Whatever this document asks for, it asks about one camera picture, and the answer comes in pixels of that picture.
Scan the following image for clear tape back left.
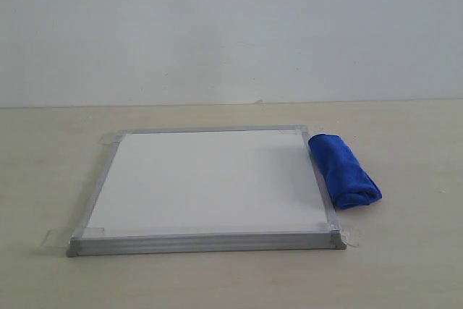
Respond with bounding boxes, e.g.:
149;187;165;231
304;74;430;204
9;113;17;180
98;132;124;145

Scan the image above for clear tape back right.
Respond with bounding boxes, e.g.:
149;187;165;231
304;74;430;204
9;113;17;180
279;125;310;137

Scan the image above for aluminium framed whiteboard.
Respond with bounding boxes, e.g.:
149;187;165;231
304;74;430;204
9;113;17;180
67;125;347;257

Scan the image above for clear tape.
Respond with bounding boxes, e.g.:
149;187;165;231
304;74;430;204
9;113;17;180
279;125;310;137
341;227;360;247
98;132;124;145

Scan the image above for blue microfiber cloth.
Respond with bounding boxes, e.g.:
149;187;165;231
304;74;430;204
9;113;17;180
308;134;382;210

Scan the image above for clear tape front right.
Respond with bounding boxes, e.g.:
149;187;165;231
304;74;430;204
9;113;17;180
341;227;360;247

